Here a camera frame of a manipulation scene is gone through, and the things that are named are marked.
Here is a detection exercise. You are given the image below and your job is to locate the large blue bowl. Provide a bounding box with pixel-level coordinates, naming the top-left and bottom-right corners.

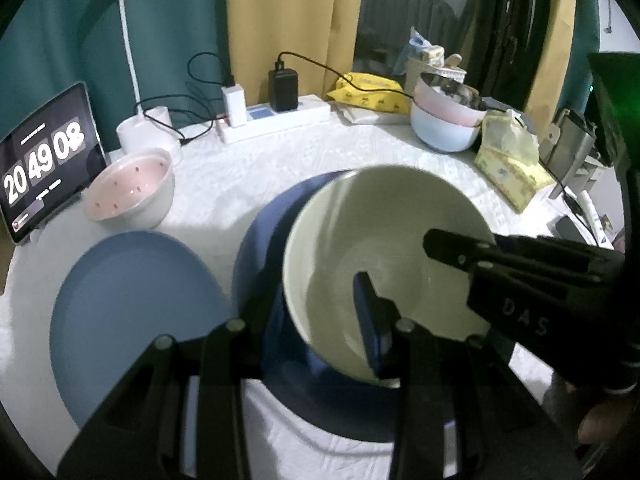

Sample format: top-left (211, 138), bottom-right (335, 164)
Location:
top-left (231, 171), bottom-right (395, 443)

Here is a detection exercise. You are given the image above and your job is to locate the large blue plate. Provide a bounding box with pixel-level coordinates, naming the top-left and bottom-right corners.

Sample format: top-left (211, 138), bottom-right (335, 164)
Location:
top-left (50, 231), bottom-right (238, 426)

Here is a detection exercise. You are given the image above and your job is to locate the cream yellow bowl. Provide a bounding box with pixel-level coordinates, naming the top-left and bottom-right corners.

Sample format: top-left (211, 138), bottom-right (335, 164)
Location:
top-left (282, 166), bottom-right (494, 386)

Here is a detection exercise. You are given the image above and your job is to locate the pink strawberry bowl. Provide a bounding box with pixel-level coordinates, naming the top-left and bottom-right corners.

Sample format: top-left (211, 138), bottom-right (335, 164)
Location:
top-left (82, 148), bottom-right (175, 232)

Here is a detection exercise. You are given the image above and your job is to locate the person right hand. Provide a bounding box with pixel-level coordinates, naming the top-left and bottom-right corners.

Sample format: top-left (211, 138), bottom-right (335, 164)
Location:
top-left (541, 374), bottom-right (640, 446)

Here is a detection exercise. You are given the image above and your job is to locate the black smartphone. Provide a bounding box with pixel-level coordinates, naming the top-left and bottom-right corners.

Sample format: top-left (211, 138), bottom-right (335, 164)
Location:
top-left (552, 216), bottom-right (587, 244)

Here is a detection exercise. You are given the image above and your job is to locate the white cream tube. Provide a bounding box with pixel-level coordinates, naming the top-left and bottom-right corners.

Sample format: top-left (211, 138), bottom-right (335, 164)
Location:
top-left (577, 191), bottom-right (614, 249)

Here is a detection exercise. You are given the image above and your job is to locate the yellow tissue box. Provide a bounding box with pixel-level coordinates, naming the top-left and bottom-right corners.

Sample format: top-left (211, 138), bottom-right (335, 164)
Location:
top-left (474, 110), bottom-right (555, 214)

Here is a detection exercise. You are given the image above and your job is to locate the steel thermos mug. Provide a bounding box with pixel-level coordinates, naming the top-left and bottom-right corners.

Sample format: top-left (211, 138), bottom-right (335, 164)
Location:
top-left (540, 107), bottom-right (597, 195)

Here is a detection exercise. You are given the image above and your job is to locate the light blue bowl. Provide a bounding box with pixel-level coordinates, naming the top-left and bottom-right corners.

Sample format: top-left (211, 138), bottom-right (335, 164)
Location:
top-left (410, 102), bottom-right (480, 153)

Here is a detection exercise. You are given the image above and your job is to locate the yellow teal curtain right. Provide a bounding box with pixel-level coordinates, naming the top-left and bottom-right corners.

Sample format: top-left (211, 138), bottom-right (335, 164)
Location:
top-left (525, 0), bottom-right (600, 136)

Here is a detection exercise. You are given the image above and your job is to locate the steel bowl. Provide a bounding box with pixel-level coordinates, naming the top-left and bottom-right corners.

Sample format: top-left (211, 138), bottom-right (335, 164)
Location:
top-left (420, 72), bottom-right (487, 110)

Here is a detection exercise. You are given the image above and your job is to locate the white tablecloth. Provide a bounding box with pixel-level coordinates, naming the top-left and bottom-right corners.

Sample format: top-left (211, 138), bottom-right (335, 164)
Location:
top-left (1, 115), bottom-right (567, 479)

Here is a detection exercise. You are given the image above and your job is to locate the tablet showing clock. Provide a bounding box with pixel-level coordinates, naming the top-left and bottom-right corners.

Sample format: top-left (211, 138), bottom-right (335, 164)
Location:
top-left (1, 81), bottom-right (107, 245)

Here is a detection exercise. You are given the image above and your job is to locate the white desk lamp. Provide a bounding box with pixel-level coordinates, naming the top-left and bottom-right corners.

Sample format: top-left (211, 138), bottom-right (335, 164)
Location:
top-left (65, 0), bottom-right (184, 166)

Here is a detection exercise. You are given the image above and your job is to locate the white power strip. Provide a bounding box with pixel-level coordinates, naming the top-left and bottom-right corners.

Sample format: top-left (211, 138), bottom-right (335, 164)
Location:
top-left (216, 94), bottom-right (332, 144)

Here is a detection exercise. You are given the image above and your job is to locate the white phone charger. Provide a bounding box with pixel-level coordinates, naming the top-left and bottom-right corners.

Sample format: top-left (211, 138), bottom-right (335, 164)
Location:
top-left (222, 84), bottom-right (247, 128)

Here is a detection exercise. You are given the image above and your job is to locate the black power adapter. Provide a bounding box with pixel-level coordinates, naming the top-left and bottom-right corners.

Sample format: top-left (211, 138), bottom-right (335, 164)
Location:
top-left (268, 61), bottom-right (298, 113)

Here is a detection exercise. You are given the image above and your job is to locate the teal curtain left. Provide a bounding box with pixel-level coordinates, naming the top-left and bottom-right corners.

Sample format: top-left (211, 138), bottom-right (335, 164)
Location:
top-left (1, 0), bottom-right (230, 151)

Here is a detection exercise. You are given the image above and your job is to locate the black charging cable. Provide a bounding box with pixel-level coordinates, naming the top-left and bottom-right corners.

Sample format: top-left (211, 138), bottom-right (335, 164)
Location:
top-left (271, 50), bottom-right (417, 100)

